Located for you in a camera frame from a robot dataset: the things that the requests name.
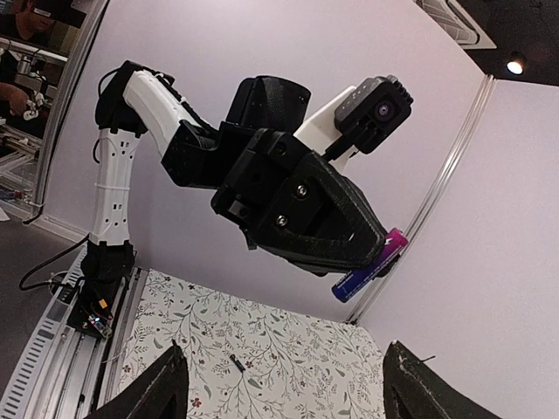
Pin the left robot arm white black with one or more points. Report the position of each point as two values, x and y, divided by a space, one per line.
138 100

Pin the floral patterned table mat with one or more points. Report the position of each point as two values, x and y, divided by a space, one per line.
296 366

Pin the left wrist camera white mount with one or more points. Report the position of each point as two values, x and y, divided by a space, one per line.
358 120

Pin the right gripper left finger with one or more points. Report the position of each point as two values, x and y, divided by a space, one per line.
161 391

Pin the purple AAA battery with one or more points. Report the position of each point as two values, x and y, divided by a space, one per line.
349 285

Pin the front aluminium rail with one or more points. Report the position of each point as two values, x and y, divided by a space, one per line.
63 373

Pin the ceiling spot light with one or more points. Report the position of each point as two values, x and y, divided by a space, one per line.
517 63

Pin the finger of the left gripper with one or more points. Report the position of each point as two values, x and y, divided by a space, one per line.
322 272
321 220

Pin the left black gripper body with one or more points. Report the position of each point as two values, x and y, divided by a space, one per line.
255 191

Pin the left aluminium frame post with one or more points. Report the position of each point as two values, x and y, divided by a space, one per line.
435 193

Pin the ceiling air vent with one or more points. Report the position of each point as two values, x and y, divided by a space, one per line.
457 23

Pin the person in background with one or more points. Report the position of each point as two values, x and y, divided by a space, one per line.
31 28

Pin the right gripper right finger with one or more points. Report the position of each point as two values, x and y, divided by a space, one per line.
412 390

